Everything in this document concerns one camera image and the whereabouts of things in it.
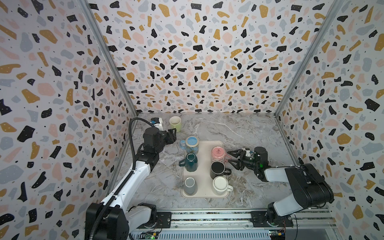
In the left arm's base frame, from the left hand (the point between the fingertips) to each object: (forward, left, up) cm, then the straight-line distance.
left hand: (171, 127), depth 79 cm
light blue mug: (-1, -10, -15) cm, 18 cm away
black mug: (-15, -25, -17) cm, 34 cm away
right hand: (-8, -30, -14) cm, 34 cm away
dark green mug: (-12, -10, -16) cm, 22 cm away
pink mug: (-8, -26, -14) cm, 30 cm away
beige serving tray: (-20, -17, -25) cm, 37 cm away
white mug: (-24, -25, -18) cm, 39 cm away
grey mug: (-26, -9, -16) cm, 32 cm away
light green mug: (+18, +2, -17) cm, 25 cm away
